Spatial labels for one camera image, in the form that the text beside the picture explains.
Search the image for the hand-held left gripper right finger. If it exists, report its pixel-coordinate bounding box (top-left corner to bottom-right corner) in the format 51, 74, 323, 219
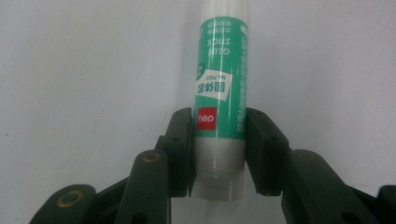
245, 107, 292, 197

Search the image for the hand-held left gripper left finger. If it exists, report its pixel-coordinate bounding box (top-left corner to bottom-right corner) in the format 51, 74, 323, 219
154, 106, 197, 199

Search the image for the green and white glue stick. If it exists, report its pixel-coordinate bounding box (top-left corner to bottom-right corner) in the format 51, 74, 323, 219
190, 0, 250, 202

